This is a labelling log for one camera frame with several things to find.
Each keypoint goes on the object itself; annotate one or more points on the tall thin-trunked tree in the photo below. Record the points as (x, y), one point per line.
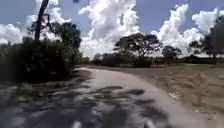
(39, 20)

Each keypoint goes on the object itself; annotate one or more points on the robot's own part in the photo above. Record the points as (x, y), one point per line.
(149, 124)
(76, 124)

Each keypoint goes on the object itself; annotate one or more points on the dry grass field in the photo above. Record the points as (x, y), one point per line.
(186, 83)

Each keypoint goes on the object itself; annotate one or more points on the grey paved path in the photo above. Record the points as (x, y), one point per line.
(110, 96)

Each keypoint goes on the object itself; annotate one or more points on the dark green bushes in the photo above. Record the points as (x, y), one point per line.
(36, 61)

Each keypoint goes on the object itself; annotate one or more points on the low building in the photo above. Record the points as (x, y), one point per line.
(196, 60)

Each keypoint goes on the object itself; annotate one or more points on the row of trees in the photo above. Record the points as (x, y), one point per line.
(140, 45)

